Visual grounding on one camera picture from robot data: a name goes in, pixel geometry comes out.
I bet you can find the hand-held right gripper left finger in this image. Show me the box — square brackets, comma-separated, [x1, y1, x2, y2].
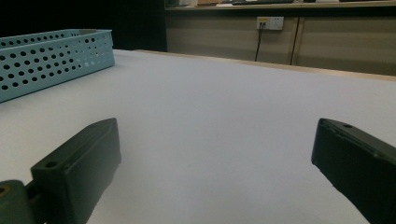
[30, 117, 122, 224]

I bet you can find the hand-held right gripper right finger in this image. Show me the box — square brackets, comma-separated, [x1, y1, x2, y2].
[311, 118, 396, 224]

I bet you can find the black power cable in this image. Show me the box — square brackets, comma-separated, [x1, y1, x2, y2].
[254, 21, 265, 63]

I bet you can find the white wall socket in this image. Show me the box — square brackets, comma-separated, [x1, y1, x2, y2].
[256, 16, 285, 32]

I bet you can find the light blue perforated plastic basket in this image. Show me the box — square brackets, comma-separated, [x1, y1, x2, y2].
[0, 29, 116, 104]

